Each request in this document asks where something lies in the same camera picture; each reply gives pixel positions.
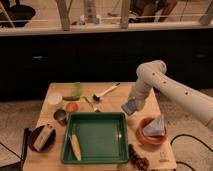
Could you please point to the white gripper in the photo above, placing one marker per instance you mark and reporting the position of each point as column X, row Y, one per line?
column 140, row 91

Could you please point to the blue sponge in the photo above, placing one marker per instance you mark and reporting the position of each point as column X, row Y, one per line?
column 129, row 107

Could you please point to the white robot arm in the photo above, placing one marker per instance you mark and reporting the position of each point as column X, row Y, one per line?
column 152, row 75

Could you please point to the green plastic tray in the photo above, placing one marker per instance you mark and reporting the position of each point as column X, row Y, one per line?
column 102, row 137

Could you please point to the grey blue cloth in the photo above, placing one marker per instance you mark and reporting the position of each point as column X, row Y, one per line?
column 155, row 127

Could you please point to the orange bowl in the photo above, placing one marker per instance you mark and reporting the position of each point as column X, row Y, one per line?
column 149, row 139

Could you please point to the metal spoon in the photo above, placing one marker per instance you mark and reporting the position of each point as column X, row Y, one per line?
column 95, row 109

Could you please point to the wooden table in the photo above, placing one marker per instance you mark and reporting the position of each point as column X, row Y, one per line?
column 161, row 158

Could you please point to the bunch of dark grapes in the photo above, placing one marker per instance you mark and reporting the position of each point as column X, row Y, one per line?
column 141, row 163

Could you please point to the orange tomato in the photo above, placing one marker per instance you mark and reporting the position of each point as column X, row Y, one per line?
column 71, row 107

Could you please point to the yellow corn cob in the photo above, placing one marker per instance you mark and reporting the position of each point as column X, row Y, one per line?
column 75, row 146

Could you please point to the small metal cup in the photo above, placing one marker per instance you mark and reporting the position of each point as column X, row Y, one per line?
column 60, row 115

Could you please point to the sandwich slice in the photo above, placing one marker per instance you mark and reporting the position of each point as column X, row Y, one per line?
column 43, row 137

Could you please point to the white handled brush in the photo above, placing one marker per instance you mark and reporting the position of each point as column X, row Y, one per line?
column 97, row 97

